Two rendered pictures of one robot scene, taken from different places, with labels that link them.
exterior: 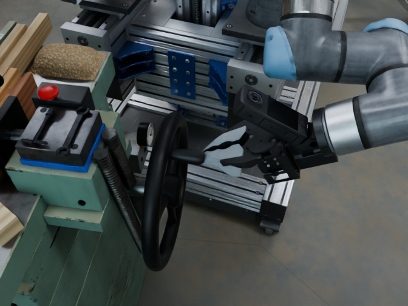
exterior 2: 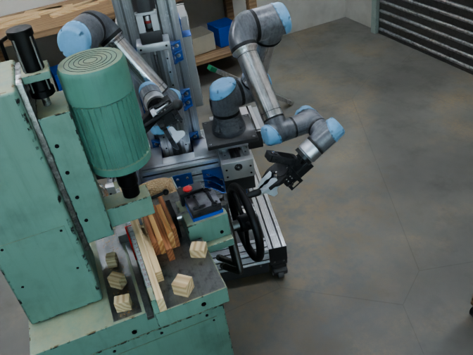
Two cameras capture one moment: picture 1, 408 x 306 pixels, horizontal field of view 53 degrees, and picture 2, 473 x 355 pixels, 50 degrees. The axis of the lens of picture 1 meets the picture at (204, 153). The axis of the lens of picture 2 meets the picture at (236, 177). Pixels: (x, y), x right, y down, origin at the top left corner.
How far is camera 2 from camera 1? 1.14 m
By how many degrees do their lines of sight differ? 23
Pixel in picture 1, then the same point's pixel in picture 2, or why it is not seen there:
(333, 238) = (323, 259)
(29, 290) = not seen: hidden behind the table
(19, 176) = (193, 229)
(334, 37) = (288, 120)
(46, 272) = not seen: hidden behind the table
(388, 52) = (310, 117)
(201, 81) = not seen: hidden behind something
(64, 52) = (155, 183)
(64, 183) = (215, 222)
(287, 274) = (309, 294)
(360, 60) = (302, 124)
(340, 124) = (309, 148)
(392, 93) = (320, 129)
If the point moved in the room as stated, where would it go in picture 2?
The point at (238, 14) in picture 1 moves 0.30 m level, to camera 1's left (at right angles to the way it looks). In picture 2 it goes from (210, 136) to (148, 162)
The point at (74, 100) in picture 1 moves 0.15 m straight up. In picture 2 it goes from (199, 187) to (191, 148)
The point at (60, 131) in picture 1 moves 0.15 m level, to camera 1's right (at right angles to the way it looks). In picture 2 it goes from (204, 199) to (245, 181)
